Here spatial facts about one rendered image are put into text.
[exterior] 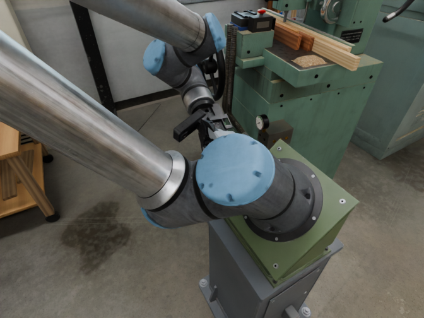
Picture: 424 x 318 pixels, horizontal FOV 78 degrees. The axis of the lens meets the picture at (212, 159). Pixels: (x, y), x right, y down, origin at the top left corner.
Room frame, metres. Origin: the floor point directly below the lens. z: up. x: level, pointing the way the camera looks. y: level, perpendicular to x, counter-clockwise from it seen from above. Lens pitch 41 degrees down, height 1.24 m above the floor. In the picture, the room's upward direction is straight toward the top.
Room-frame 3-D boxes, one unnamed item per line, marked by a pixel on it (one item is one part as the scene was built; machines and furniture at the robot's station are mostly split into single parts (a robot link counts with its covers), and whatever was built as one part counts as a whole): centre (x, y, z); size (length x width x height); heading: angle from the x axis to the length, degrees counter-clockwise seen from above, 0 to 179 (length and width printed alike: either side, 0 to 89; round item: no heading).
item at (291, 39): (1.11, -0.29, 0.93); 0.21 x 0.02 x 0.05; 22
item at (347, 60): (1.09, -0.35, 0.92); 0.59 x 0.02 x 0.04; 22
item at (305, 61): (0.90, -0.34, 0.91); 0.10 x 0.07 x 0.02; 112
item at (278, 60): (1.12, -0.23, 0.87); 0.61 x 0.30 x 0.06; 22
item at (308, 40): (1.12, -0.32, 0.92); 0.26 x 0.02 x 0.05; 22
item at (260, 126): (0.89, -0.21, 0.65); 0.06 x 0.04 x 0.08; 22
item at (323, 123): (1.25, -0.42, 0.36); 0.58 x 0.45 x 0.71; 112
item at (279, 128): (0.91, -0.27, 0.58); 0.12 x 0.08 x 0.08; 112
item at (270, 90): (1.25, -0.42, 0.76); 0.57 x 0.45 x 0.09; 112
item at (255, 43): (1.09, -0.15, 0.92); 0.15 x 0.13 x 0.09; 22
